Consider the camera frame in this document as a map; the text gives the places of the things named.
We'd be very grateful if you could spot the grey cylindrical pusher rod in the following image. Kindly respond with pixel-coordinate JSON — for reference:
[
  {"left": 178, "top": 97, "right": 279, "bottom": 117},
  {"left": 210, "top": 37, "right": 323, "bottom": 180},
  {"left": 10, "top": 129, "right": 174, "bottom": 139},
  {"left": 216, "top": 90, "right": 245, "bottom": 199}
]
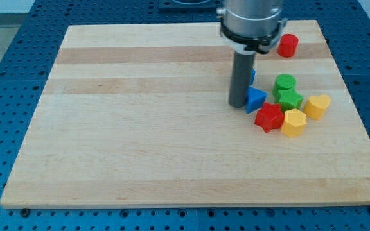
[{"left": 228, "top": 52, "right": 255, "bottom": 108}]

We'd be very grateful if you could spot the blue cube block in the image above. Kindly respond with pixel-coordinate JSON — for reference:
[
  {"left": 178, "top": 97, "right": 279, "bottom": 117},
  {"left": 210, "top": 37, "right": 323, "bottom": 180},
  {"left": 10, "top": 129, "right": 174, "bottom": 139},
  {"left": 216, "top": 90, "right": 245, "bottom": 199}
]
[{"left": 250, "top": 68, "right": 256, "bottom": 85}]

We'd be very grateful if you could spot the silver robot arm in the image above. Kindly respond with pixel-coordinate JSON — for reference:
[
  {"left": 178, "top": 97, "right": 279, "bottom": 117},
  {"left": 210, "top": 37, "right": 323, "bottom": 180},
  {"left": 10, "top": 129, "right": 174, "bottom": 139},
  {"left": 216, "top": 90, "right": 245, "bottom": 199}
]
[{"left": 216, "top": 0, "right": 287, "bottom": 108}]

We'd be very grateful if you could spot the blue triangle block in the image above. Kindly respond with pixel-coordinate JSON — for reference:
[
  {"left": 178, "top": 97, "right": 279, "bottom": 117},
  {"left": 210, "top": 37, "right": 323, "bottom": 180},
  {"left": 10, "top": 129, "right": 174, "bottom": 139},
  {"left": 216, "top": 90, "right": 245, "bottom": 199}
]
[{"left": 245, "top": 87, "right": 267, "bottom": 114}]

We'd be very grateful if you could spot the green cylinder block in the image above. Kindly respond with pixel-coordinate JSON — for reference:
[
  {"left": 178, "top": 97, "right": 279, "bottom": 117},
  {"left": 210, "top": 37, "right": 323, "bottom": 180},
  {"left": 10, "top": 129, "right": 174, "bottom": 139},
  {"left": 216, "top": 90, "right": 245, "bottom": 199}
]
[{"left": 272, "top": 74, "right": 297, "bottom": 97}]

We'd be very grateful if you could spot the green star block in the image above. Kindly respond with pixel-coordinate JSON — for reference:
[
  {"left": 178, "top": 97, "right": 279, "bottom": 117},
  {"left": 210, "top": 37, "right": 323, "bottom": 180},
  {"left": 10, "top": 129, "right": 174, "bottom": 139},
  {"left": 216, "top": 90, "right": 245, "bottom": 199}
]
[{"left": 276, "top": 88, "right": 304, "bottom": 112}]

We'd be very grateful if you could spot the red star block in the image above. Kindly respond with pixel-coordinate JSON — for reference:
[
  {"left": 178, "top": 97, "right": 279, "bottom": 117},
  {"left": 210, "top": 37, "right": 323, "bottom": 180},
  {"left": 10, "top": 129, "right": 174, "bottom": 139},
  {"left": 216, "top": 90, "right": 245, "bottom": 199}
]
[{"left": 254, "top": 102, "right": 284, "bottom": 133}]

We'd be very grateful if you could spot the red cylinder block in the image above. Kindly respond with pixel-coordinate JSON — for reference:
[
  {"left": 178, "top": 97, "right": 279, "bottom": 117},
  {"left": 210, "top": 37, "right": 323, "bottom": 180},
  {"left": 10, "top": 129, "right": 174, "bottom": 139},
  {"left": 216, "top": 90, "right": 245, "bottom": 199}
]
[{"left": 277, "top": 34, "right": 299, "bottom": 58}]

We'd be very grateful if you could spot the yellow hexagon block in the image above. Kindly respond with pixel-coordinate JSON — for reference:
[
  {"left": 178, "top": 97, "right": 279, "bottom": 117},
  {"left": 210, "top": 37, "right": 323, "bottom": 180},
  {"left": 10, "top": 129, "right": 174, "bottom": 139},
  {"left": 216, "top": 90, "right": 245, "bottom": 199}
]
[{"left": 281, "top": 108, "right": 307, "bottom": 138}]

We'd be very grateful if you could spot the yellow heart block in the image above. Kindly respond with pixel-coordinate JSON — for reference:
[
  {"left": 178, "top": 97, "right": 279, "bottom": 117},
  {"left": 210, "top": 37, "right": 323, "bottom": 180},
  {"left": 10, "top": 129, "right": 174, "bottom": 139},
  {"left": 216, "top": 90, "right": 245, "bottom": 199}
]
[{"left": 303, "top": 94, "right": 331, "bottom": 120}]

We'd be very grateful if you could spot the light wooden board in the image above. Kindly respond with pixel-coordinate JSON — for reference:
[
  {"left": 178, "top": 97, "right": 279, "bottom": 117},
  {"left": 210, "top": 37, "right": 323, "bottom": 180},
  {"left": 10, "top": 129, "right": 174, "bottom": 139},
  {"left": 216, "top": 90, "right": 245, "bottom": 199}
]
[{"left": 0, "top": 20, "right": 370, "bottom": 209}]

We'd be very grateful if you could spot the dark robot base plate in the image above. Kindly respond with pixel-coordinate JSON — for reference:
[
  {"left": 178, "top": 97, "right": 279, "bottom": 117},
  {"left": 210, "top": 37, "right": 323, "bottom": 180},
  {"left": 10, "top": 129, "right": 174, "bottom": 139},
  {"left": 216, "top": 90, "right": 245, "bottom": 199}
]
[{"left": 157, "top": 0, "right": 222, "bottom": 12}]

